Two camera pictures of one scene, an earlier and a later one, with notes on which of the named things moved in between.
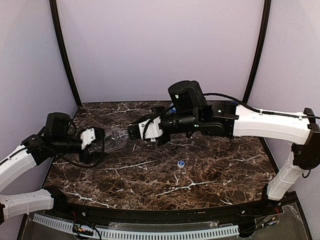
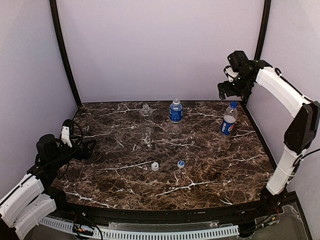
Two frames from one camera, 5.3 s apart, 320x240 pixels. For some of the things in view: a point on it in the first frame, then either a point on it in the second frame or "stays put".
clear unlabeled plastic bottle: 115,140 → 146,116
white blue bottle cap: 181,164 stays put
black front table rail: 163,216 stays put
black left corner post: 63,51 stays put
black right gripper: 135,131 → 225,87
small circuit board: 77,228 stays put
